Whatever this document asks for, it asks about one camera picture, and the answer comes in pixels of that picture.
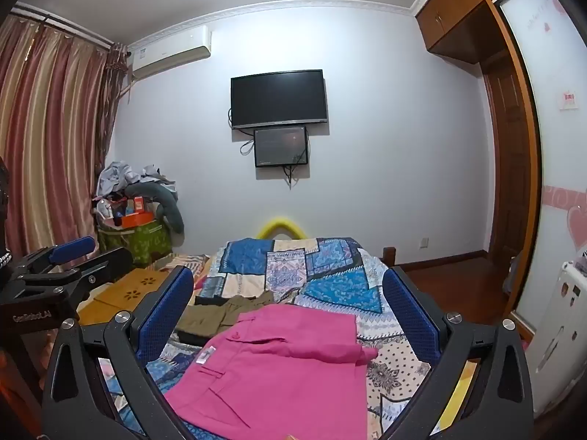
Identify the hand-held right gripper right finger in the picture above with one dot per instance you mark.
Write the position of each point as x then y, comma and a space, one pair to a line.
408, 316

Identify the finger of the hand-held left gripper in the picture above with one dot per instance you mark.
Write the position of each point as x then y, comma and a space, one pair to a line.
73, 248
103, 268

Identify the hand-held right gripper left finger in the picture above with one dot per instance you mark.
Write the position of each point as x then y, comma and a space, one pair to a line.
170, 316

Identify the pink pants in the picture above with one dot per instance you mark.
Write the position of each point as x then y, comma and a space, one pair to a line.
275, 376

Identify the olive green pants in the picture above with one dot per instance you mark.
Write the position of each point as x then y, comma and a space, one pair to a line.
206, 318

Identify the striped pink sheet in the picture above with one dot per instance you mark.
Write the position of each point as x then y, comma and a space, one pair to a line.
183, 263

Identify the orange box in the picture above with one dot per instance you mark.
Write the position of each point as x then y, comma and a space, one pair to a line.
136, 219

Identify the pile of grey clothes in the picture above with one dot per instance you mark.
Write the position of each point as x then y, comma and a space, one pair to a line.
119, 176

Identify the grey plush toy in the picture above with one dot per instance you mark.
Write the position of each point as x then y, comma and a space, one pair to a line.
172, 213

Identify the yellow bed sheet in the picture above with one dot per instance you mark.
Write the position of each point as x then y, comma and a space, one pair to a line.
458, 394

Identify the patchwork patterned blanket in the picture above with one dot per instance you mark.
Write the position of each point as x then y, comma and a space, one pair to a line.
321, 279

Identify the grey hanging cloth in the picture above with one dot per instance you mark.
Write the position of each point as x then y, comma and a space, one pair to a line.
512, 270

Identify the striped pink curtain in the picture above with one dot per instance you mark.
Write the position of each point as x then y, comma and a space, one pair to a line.
46, 123

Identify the yellow curved object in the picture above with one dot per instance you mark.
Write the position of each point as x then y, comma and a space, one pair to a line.
277, 225

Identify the white appliance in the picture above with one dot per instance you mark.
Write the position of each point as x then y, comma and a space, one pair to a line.
559, 330

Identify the brown patterned curtain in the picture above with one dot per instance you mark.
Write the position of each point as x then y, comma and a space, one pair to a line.
115, 101

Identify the wooden door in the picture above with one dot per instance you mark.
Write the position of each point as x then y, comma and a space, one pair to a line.
504, 156

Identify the small black monitor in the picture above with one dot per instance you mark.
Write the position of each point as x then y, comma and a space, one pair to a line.
280, 146

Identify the white air conditioner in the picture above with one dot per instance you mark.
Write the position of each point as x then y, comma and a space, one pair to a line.
169, 52

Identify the frosted wardrobe sliding door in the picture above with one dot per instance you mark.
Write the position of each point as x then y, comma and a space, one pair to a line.
545, 137

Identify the wooden overhead cabinet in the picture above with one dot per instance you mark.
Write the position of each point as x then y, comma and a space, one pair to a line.
451, 9

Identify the dark wooden bed post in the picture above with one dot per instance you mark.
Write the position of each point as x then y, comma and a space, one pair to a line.
389, 255

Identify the white wall socket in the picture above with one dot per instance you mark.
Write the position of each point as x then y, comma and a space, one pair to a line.
424, 242

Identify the curtain rail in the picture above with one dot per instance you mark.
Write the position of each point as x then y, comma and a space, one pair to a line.
64, 23

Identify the black wall television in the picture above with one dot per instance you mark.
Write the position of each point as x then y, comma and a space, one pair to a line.
279, 98

